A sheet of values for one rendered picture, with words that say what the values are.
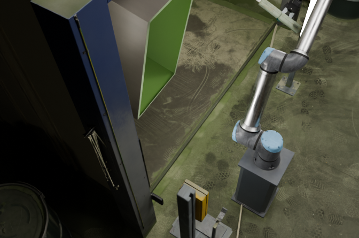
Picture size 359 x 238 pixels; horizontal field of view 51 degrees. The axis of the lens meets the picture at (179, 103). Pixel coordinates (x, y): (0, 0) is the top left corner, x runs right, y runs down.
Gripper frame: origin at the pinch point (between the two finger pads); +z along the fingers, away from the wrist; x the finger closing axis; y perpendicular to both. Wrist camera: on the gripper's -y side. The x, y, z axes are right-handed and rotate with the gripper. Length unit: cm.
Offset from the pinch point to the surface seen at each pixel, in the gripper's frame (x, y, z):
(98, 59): 56, -105, 75
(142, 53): 60, -6, 68
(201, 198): -10, -89, 100
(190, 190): -3, -97, 98
